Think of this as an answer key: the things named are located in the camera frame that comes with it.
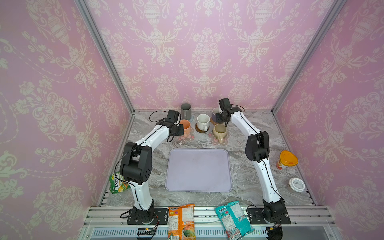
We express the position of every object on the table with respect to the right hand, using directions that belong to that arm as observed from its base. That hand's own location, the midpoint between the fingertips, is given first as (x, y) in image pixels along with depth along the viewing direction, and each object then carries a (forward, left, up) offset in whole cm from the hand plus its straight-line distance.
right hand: (220, 117), depth 108 cm
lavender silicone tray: (-36, +18, -7) cm, 41 cm away
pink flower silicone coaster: (-16, +5, -6) cm, 18 cm away
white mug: (-6, +13, +2) cm, 15 cm away
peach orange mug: (-9, +25, +1) cm, 26 cm away
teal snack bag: (-63, +2, -5) cm, 63 cm away
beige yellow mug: (-10, +2, -3) cm, 11 cm away
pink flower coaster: (-14, +27, -6) cm, 31 cm away
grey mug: (+3, +25, +4) cm, 25 cm away
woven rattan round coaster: (+2, +6, -7) cm, 9 cm away
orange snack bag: (-63, +27, -4) cm, 68 cm away
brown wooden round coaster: (-8, +16, -5) cm, 18 cm away
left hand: (-13, +28, +4) cm, 31 cm away
